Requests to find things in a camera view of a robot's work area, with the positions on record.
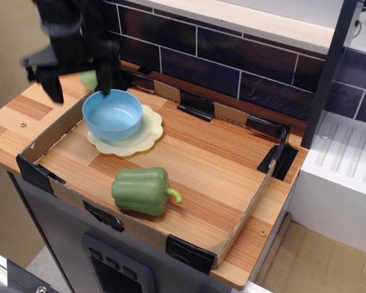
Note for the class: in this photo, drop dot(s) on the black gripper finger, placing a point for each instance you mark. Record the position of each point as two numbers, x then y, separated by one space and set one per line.
51 85
104 73

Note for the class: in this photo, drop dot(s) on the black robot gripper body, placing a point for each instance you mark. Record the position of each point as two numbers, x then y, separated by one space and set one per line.
70 52

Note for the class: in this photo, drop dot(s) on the light blue bowl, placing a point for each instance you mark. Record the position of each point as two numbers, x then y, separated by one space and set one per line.
115 116

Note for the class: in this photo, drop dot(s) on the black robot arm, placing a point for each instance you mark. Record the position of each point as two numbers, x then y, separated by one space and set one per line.
86 14

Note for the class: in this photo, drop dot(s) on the pale yellow scalloped plate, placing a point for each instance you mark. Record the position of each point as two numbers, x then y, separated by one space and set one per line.
149 132

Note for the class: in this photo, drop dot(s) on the light green round toy fruit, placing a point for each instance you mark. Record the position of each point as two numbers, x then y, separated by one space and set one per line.
89 79

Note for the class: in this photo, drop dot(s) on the green toy bell pepper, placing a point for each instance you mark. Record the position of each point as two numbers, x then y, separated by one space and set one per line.
145 190

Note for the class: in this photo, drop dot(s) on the cardboard tray with black tape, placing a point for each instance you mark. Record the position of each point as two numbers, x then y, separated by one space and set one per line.
234 178

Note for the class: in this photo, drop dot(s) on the grey toy oven front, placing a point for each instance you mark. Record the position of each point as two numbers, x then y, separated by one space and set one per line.
116 271

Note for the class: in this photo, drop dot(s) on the light wooden upper shelf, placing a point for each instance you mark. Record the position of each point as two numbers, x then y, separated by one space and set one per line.
280 29

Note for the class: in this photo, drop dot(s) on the white toy sink drainboard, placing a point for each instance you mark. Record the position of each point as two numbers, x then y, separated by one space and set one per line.
329 196

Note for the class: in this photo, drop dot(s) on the dark grey vertical post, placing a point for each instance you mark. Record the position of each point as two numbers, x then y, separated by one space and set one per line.
341 40

